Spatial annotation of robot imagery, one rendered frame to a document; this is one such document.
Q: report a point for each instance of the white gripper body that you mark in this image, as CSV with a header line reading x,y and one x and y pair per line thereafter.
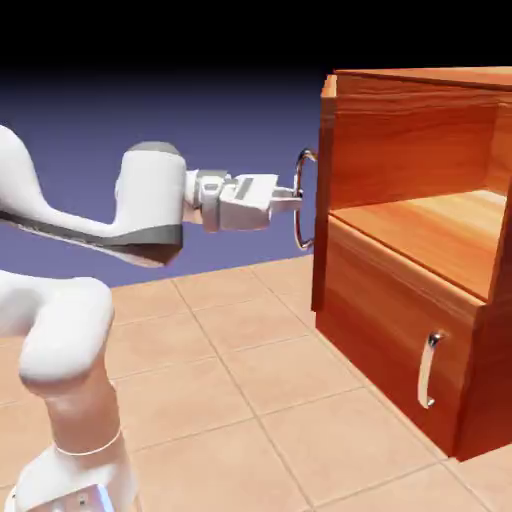
x,y
246,208

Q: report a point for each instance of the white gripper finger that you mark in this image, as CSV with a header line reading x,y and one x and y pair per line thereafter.
x,y
286,204
286,190

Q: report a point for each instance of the wooden cabinet door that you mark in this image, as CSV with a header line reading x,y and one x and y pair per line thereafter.
x,y
376,340
323,180

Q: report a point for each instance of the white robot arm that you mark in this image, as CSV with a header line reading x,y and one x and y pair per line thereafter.
x,y
148,192

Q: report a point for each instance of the wooden cabinet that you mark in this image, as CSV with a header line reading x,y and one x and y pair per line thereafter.
x,y
420,244

